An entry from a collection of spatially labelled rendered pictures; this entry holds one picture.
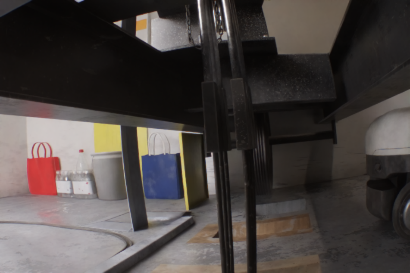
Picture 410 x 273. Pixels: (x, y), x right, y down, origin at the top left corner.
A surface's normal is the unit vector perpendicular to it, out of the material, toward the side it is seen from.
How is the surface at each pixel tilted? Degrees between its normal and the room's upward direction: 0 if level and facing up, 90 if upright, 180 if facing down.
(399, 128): 58
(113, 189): 93
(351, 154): 90
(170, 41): 90
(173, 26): 90
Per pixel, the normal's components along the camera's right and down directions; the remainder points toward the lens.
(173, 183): -0.39, 0.00
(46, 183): -0.18, 0.00
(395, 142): -0.94, 0.11
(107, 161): 0.24, 0.01
